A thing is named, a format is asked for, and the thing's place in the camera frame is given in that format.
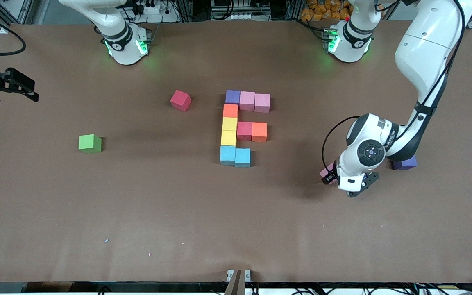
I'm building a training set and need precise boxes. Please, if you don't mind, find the pink foam cube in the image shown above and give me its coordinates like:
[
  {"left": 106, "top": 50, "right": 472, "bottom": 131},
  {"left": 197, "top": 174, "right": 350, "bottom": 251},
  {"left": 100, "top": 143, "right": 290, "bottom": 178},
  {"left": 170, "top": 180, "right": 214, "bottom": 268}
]
[
  {"left": 319, "top": 163, "right": 337, "bottom": 185},
  {"left": 254, "top": 93, "right": 271, "bottom": 113},
  {"left": 240, "top": 91, "right": 256, "bottom": 111}
]

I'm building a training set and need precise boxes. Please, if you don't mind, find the blue foam cube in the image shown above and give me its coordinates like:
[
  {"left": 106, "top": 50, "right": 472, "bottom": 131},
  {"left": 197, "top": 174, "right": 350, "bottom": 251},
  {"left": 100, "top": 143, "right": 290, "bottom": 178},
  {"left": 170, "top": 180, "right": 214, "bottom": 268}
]
[
  {"left": 235, "top": 148, "right": 252, "bottom": 168},
  {"left": 220, "top": 145, "right": 236, "bottom": 166}
]

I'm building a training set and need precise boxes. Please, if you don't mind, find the red foam cube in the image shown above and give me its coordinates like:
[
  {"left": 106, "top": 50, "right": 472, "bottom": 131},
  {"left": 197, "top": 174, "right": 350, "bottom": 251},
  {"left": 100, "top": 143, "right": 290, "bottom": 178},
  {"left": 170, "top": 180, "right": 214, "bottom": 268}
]
[
  {"left": 237, "top": 121, "right": 253, "bottom": 141},
  {"left": 170, "top": 90, "right": 192, "bottom": 112}
]

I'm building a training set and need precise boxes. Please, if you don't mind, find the green foam cube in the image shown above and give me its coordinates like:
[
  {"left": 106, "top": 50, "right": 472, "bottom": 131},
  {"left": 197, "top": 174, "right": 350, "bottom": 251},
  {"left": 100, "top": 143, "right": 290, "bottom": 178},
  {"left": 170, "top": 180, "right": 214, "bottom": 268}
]
[{"left": 78, "top": 134, "right": 102, "bottom": 154}]

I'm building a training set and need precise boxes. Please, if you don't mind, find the brown paper table cover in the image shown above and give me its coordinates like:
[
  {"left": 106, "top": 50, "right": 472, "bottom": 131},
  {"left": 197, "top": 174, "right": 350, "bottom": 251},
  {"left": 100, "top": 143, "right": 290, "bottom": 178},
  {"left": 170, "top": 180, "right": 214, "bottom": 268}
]
[{"left": 0, "top": 20, "right": 472, "bottom": 284}]

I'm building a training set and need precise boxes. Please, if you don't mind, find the white power strip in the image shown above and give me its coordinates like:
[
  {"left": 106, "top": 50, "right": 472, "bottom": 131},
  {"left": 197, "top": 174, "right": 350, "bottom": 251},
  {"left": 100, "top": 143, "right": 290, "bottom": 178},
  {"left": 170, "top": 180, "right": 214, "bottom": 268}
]
[
  {"left": 132, "top": 2, "right": 163, "bottom": 15},
  {"left": 211, "top": 11, "right": 261, "bottom": 21}
]

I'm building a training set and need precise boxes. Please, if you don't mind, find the bag of orange fruits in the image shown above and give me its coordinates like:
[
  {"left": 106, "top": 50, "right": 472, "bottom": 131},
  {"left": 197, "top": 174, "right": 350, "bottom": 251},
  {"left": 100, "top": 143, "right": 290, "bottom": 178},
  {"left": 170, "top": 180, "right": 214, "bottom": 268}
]
[{"left": 300, "top": 0, "right": 353, "bottom": 22}]

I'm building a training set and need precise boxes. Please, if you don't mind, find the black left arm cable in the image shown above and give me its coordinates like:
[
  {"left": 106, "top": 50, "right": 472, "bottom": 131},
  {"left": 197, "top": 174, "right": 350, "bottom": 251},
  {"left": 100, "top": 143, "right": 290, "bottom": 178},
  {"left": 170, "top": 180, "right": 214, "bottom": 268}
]
[{"left": 322, "top": 0, "right": 466, "bottom": 172}]

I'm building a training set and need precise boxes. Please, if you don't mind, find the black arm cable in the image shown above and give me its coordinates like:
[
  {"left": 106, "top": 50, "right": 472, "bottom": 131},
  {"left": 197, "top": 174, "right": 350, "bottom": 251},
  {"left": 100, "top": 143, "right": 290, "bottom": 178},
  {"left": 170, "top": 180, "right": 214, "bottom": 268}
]
[
  {"left": 0, "top": 10, "right": 27, "bottom": 60},
  {"left": 322, "top": 0, "right": 466, "bottom": 172}
]

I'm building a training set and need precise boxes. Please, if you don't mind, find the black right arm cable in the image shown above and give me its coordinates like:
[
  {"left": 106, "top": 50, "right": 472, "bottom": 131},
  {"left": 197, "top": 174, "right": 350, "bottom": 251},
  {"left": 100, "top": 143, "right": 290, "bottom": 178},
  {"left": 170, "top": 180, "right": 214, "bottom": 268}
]
[{"left": 0, "top": 10, "right": 27, "bottom": 60}]

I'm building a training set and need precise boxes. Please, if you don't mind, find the small metal table bracket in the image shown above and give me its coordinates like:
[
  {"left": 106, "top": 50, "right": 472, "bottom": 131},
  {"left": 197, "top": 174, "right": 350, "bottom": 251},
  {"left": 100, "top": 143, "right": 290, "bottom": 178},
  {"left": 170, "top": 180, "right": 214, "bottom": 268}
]
[{"left": 227, "top": 269, "right": 252, "bottom": 283}]

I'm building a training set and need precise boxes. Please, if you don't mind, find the brown tapered post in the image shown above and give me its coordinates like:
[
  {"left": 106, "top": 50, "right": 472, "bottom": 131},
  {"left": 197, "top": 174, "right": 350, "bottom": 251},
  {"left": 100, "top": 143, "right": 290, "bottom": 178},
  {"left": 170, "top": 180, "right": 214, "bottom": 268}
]
[{"left": 224, "top": 269, "right": 246, "bottom": 295}]

